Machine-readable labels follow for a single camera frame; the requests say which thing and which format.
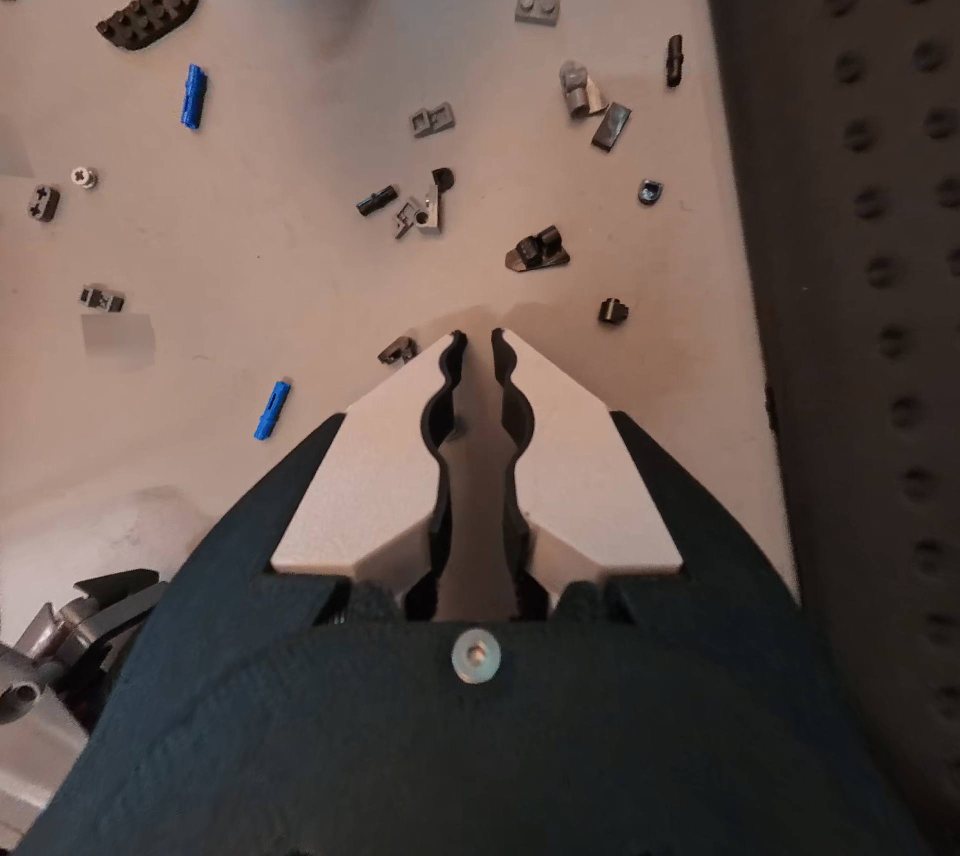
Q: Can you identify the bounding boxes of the black perforated mat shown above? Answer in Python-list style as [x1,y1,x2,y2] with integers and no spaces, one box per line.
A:
[693,0,960,856]

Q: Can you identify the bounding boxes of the grey lego car model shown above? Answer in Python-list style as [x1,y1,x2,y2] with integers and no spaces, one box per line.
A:
[0,567,170,856]

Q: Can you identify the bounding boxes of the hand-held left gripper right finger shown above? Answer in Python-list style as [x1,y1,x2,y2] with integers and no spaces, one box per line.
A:
[491,327,684,621]

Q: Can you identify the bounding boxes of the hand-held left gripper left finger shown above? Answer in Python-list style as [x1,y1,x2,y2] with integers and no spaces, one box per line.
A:
[270,329,470,621]

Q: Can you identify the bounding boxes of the scattered loose lego pieces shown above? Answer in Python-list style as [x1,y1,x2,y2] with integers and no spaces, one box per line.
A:
[0,0,687,445]

